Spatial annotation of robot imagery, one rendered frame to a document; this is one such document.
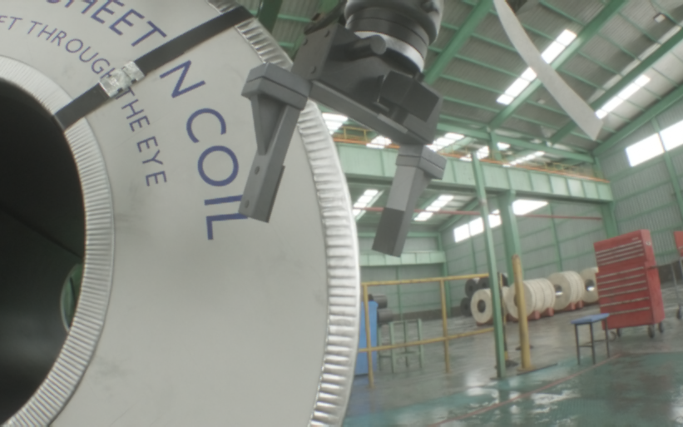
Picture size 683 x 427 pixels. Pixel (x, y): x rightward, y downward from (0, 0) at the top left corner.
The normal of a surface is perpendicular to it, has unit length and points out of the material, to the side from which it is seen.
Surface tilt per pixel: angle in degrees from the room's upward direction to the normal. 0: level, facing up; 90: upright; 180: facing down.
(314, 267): 90
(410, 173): 83
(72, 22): 90
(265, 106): 113
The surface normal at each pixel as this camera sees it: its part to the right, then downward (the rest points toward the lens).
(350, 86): 0.59, 0.13
